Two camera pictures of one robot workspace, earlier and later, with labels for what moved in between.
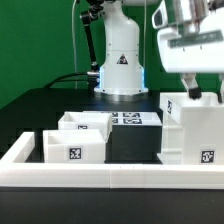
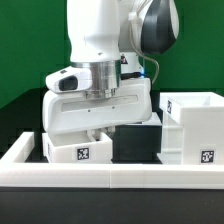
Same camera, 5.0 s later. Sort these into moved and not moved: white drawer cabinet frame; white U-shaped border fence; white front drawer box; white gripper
Moved: white gripper; white front drawer box
Not moved: white drawer cabinet frame; white U-shaped border fence
